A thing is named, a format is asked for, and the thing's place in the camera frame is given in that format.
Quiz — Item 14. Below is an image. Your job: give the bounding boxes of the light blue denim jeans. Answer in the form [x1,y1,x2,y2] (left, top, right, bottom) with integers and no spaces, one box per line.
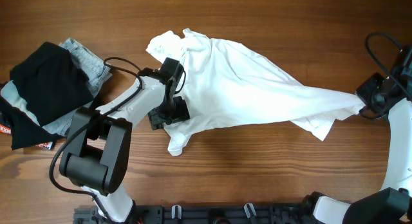
[1,38,112,136]

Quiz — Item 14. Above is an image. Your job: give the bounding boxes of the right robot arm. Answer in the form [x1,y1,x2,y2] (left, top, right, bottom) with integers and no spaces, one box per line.
[298,45,411,223]

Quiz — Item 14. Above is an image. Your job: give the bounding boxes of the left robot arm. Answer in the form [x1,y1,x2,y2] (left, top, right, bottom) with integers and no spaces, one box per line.
[49,58,190,223]

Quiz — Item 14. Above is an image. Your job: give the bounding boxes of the black folded garment top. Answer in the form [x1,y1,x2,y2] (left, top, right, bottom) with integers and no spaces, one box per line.
[10,42,93,126]

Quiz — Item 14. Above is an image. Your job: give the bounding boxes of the black garment with red label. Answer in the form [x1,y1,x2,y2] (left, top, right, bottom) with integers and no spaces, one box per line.
[0,82,107,151]

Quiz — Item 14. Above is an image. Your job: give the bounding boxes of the white t-shirt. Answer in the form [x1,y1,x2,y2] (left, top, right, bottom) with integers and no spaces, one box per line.
[146,28,364,156]

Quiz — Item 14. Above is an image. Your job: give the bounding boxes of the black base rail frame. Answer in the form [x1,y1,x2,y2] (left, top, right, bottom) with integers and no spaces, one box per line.
[73,203,323,224]

